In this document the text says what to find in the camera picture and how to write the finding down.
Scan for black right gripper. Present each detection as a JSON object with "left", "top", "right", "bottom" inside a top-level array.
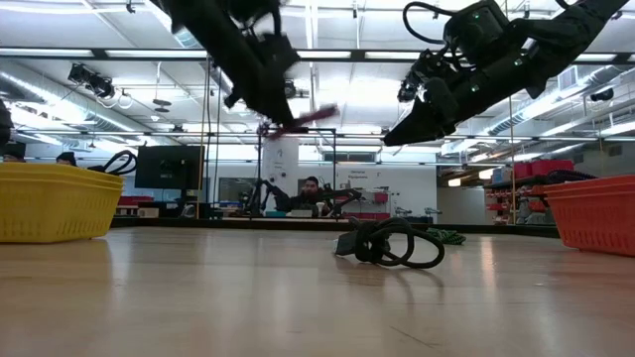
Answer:
[{"left": 382, "top": 47, "right": 540, "bottom": 148}]

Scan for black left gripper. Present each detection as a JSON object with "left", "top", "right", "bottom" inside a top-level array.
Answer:
[{"left": 222, "top": 32, "right": 302, "bottom": 129}]

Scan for black monitor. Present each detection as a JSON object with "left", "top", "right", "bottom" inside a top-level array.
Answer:
[{"left": 134, "top": 144, "right": 206, "bottom": 191}]

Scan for red storage bins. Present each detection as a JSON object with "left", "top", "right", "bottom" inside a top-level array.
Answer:
[{"left": 512, "top": 158, "right": 575, "bottom": 180}]

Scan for ceiling light strip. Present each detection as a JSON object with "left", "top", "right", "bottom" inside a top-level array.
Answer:
[{"left": 0, "top": 46, "right": 635, "bottom": 64}]

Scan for black ceiling device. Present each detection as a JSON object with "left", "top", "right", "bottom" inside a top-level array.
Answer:
[{"left": 66, "top": 62, "right": 117, "bottom": 100}]

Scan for orange plastic basket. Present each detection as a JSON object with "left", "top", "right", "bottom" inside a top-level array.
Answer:
[{"left": 541, "top": 174, "right": 635, "bottom": 258}]

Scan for yellow plastic basket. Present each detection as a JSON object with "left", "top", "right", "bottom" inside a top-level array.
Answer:
[{"left": 0, "top": 162, "right": 126, "bottom": 245}]

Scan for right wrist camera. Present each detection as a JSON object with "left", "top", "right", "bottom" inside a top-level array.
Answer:
[{"left": 396, "top": 49, "right": 436, "bottom": 104}]

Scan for thin black USB cable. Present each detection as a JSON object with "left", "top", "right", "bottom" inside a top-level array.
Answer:
[{"left": 334, "top": 216, "right": 446, "bottom": 271}]

